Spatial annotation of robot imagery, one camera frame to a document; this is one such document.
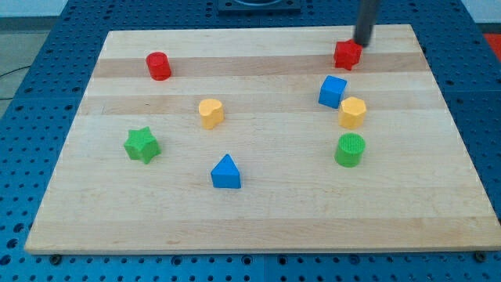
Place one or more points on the yellow hexagon block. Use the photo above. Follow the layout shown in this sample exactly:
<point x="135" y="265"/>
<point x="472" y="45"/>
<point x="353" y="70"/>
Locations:
<point x="352" y="112"/>

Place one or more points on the green star block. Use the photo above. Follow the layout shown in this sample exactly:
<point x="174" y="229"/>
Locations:
<point x="142" y="145"/>

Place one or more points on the wooden board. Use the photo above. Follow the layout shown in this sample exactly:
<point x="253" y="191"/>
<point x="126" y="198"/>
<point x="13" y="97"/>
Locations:
<point x="415" y="188"/>

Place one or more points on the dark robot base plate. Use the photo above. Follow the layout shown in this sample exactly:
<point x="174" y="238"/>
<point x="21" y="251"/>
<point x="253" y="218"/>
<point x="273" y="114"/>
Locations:
<point x="257" y="6"/>

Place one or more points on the blue triangle block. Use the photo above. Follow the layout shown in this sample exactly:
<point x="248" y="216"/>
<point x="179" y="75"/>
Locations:
<point x="225" y="174"/>

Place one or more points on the red star block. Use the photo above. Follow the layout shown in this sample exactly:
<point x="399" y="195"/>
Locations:
<point x="347" y="54"/>

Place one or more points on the green cylinder block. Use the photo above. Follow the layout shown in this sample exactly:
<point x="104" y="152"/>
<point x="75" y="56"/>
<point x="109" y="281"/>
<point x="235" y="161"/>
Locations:
<point x="350" y="148"/>

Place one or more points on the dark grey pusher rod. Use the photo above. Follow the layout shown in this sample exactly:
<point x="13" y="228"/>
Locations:
<point x="367" y="17"/>

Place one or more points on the yellow heart block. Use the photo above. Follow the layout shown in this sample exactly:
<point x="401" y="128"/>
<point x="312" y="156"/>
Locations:
<point x="211" y="113"/>

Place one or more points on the blue cube block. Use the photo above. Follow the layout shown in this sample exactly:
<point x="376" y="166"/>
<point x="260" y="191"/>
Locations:
<point x="332" y="91"/>

